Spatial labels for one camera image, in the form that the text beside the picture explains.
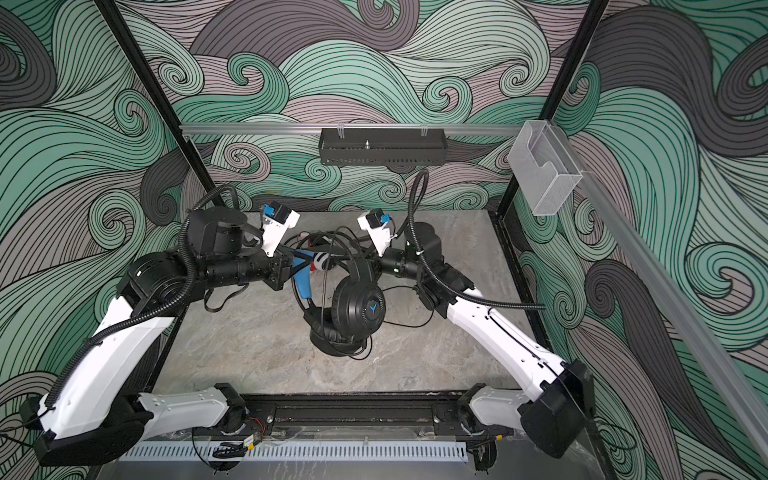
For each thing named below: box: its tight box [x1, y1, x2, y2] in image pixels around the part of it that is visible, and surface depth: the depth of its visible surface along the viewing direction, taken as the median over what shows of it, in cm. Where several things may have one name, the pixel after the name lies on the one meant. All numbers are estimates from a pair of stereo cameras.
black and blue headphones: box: [293, 250, 387, 357], surface depth 47 cm
